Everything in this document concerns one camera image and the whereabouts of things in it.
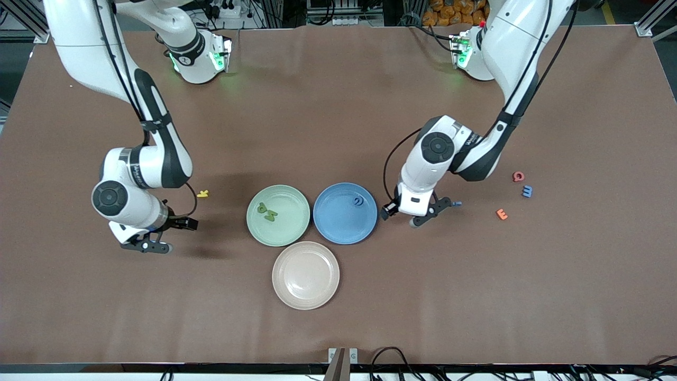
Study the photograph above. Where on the blue foam letter G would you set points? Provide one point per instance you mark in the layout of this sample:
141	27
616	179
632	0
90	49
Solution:
354	201

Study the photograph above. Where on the grey metal mounting bracket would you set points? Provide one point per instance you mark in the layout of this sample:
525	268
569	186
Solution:
353	355

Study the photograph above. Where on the pink foam letter Q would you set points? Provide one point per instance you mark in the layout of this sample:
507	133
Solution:
514	177

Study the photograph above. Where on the white power strip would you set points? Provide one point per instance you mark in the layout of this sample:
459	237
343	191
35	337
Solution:
346	20
232	21

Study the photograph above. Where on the green round plate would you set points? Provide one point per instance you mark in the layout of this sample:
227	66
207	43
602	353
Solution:
277	233

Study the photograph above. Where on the beige pink round plate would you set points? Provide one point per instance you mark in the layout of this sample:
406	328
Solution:
305	275

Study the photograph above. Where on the orange fruit pile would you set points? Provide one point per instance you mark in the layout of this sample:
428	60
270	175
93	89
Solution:
449	13

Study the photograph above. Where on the blue round plate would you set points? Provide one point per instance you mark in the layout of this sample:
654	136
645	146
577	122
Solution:
341	225

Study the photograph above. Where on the brown angled post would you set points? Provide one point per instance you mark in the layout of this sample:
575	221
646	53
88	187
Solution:
336	370

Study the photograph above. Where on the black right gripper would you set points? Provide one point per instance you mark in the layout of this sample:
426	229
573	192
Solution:
176	223

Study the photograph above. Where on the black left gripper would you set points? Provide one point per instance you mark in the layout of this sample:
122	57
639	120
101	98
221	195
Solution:
392	209

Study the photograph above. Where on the green foam letter N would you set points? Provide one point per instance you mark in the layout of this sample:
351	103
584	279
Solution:
271	216

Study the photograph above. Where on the aluminium frame profile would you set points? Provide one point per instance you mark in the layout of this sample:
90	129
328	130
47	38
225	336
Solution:
642	29
37	32

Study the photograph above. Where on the orange foam letter E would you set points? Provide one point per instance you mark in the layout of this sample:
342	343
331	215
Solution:
498	214

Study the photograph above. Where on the blue foam letter E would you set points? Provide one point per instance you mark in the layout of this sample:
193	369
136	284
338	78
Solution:
529	194

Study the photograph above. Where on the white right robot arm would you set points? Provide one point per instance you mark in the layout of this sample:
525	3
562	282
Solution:
135	206

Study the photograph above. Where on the yellow foam letter K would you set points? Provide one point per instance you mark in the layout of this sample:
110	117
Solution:
202	194

